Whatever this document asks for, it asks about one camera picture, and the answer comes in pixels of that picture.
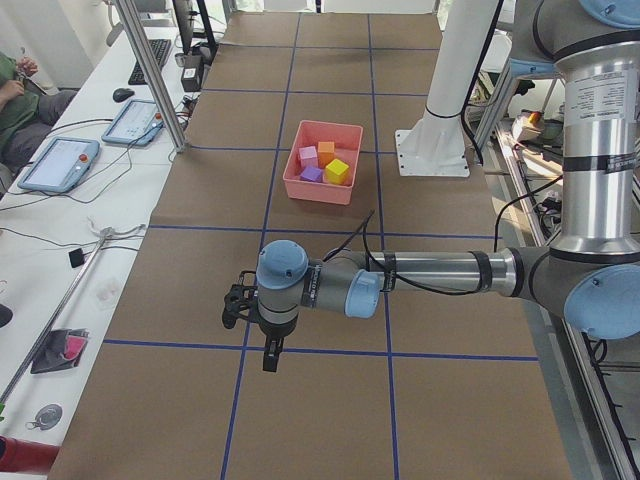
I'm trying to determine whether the yellow foam block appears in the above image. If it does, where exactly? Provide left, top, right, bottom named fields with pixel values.
left=324, top=158, right=350, bottom=185

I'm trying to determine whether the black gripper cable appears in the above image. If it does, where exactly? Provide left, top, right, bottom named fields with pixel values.
left=322, top=197, right=566, bottom=296

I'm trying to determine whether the black computer mouse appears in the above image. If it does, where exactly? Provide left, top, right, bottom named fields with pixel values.
left=112, top=88, right=135, bottom=103

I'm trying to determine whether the aluminium frame strut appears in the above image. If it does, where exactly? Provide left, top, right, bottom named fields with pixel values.
left=1, top=227, right=115, bottom=410

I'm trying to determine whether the blue teach pendant far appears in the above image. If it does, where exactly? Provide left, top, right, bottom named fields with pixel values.
left=101, top=99, right=163, bottom=146

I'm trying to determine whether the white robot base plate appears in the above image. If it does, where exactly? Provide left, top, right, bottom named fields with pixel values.
left=395, top=0, right=503, bottom=178

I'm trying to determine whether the aluminium frame post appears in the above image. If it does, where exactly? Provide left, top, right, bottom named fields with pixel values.
left=114, top=0, right=186, bottom=153

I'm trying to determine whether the blue teach pendant near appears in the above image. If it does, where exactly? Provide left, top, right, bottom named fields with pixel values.
left=18, top=137, right=100, bottom=193

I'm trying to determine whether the pink plastic bin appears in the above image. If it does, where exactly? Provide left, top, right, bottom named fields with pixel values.
left=282, top=120, right=363, bottom=205

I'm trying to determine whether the red pink pouch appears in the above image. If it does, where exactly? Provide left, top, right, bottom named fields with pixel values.
left=30, top=329, right=89, bottom=374

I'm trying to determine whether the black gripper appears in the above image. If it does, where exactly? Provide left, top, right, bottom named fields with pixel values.
left=222, top=270, right=298, bottom=373

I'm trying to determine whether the orange foam block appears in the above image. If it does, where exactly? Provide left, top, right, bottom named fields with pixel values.
left=317, top=141, right=335, bottom=168

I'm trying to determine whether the purple foam block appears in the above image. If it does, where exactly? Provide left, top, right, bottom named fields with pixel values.
left=300, top=166, right=324, bottom=183

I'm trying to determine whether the blue teach pendant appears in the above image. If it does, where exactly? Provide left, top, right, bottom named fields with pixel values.
left=18, top=137, right=100, bottom=193
left=101, top=99, right=163, bottom=146

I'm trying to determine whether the black keyboard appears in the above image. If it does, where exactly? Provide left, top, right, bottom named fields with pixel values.
left=127, top=38, right=173, bottom=86

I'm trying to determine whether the seated person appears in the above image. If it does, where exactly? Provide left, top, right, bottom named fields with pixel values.
left=1, top=53, right=76, bottom=174

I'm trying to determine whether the pink foam block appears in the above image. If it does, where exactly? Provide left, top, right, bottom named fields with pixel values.
left=298, top=145, right=319, bottom=169

